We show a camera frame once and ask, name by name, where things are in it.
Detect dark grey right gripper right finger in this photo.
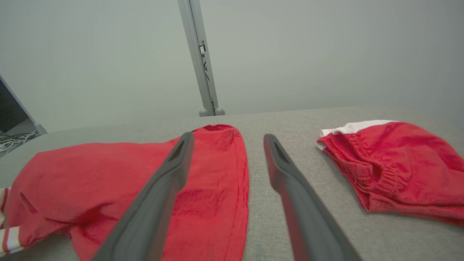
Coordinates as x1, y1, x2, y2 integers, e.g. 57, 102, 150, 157
264, 133, 363, 261

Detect grey framed dark panel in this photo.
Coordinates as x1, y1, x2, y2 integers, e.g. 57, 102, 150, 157
0, 74, 47, 158

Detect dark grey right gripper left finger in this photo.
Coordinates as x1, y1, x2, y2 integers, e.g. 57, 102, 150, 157
91, 132, 195, 261

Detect aluminium partition post with clip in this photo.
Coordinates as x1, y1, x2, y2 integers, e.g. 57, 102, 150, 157
177, 0, 226, 117

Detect white cable bundle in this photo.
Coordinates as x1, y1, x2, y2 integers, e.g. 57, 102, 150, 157
0, 130, 40, 153

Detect red shirt with striped cuffs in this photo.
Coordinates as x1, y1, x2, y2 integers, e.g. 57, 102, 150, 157
0, 124, 250, 261

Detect red shorts with white band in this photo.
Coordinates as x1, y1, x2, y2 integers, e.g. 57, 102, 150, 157
316, 120, 464, 227

